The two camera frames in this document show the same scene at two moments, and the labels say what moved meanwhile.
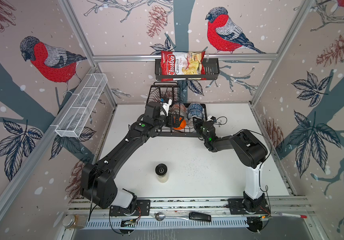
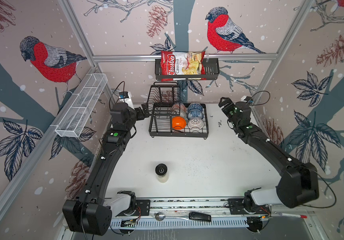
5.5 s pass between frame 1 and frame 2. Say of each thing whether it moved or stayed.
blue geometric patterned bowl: stayed
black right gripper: moved
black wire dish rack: stayed
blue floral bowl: stayed
